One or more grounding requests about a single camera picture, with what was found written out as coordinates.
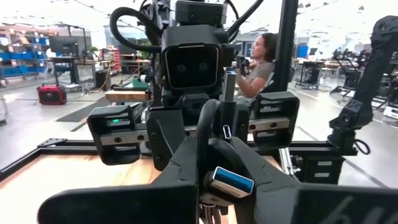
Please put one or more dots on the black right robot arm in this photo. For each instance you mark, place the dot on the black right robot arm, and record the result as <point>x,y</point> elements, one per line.
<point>363,93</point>

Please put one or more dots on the black computer monitor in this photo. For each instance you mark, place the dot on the black computer monitor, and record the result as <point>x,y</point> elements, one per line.
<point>63,45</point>

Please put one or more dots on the red and black box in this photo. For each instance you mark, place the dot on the red and black box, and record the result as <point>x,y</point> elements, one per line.
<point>51,95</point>

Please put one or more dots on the black floor mat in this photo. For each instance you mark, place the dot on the black floor mat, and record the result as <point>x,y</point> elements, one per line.
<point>84,112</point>

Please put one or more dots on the black waste bin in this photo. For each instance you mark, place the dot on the black waste bin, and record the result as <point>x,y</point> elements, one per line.
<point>102,81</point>

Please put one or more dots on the shelving with blue bins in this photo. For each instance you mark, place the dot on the shelving with blue bins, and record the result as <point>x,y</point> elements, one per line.
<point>18,56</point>

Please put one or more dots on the green box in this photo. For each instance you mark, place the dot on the green box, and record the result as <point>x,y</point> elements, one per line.
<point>138,84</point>

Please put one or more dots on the black handheld device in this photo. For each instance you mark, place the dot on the black handheld device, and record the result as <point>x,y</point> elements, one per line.
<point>242,63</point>

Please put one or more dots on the wooden slab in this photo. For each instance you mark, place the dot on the wooden slab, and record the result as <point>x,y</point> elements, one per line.
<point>126,96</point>

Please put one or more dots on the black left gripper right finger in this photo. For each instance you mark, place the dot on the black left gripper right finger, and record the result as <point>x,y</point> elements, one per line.
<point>311,205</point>

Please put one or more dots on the person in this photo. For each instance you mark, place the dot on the person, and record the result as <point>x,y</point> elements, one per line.
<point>261,73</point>

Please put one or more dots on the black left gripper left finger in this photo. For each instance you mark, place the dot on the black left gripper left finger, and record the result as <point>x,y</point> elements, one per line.
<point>124,205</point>

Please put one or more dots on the black table frame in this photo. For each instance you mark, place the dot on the black table frame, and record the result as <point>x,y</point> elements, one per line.
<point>71,146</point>

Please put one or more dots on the black vertical frame post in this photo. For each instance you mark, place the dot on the black vertical frame post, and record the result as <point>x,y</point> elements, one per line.
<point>285,46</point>

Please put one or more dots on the black frame desk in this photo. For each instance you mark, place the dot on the black frame desk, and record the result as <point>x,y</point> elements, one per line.
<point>74,71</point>

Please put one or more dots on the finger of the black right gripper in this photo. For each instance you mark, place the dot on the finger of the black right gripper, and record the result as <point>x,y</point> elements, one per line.
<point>164,137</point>
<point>242,123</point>

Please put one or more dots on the background robot workstation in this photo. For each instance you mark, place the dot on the background robot workstation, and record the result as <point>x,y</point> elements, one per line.
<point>311,70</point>

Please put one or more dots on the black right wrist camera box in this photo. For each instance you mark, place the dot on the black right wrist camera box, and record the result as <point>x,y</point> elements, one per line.
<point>191,67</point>

